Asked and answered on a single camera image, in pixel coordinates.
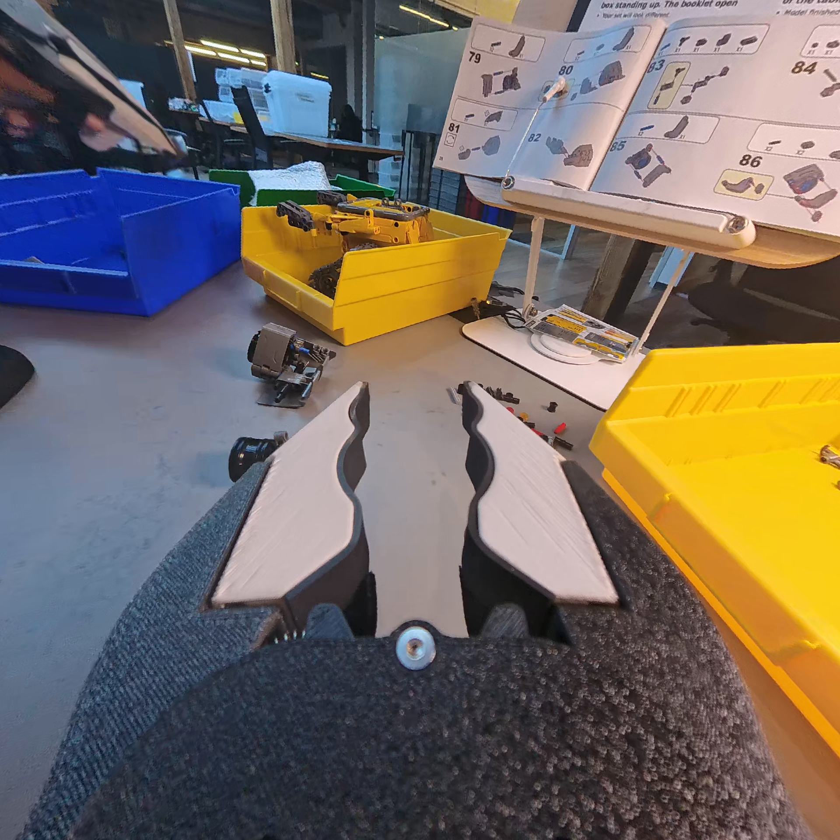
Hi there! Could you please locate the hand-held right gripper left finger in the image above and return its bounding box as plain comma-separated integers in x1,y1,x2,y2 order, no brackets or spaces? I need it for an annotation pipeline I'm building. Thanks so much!
211,382,371,608

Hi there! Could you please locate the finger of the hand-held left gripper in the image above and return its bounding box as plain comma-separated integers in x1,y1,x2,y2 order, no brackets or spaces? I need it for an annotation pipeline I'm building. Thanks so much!
0,8,188,158

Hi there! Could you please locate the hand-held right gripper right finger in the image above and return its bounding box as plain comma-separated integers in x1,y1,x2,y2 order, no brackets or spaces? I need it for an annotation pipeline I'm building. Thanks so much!
461,381,621,606

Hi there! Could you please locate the black toy wheel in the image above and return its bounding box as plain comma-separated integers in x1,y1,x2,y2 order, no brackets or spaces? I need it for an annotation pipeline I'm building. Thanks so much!
227,433,284,484

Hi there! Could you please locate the grey desk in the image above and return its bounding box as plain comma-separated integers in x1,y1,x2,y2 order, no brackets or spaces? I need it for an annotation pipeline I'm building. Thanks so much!
0,262,840,840

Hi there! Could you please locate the pile of small brick pieces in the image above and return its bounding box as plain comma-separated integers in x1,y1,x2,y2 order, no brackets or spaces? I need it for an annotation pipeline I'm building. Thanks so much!
448,382,576,452

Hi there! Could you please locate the grey black brick model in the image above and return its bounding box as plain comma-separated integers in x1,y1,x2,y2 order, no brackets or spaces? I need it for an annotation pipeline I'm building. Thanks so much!
247,322,337,410

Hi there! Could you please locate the black office chair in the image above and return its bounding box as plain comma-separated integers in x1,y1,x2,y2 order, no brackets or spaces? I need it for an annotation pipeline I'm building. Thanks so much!
230,84,276,171

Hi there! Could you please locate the yellow printed leaflet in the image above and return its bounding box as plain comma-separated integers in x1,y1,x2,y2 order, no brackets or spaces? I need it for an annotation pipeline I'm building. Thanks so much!
524,304,641,362

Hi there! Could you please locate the yellow storage bin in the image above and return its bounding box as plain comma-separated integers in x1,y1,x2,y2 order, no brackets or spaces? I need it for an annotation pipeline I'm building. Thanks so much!
588,342,840,757
240,203,513,347

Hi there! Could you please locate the white storage box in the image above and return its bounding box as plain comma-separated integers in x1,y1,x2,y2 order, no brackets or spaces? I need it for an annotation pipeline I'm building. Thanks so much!
262,70,333,138

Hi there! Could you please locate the white foam block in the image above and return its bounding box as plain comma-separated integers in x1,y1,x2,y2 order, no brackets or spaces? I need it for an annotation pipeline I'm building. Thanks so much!
248,161,330,193

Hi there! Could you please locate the black chair armrest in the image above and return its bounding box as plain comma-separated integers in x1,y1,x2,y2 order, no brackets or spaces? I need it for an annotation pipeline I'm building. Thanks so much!
0,344,36,410

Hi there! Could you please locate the green storage bin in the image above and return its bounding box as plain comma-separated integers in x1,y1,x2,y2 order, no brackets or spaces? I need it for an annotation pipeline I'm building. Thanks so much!
208,168,397,208

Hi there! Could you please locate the yellow toy tracked vehicle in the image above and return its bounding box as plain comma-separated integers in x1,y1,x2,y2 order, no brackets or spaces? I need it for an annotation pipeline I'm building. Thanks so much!
275,191,436,300

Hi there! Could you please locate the white booklet stand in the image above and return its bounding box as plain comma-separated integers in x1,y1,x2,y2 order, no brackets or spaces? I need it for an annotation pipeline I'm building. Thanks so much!
462,173,840,357

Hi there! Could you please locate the white instruction booklet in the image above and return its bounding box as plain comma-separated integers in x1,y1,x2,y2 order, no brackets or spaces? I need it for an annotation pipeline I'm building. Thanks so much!
432,0,840,241

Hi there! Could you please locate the wooden support post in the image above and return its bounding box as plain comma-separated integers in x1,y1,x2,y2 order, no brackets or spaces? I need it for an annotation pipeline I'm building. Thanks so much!
269,0,298,74
162,0,198,103

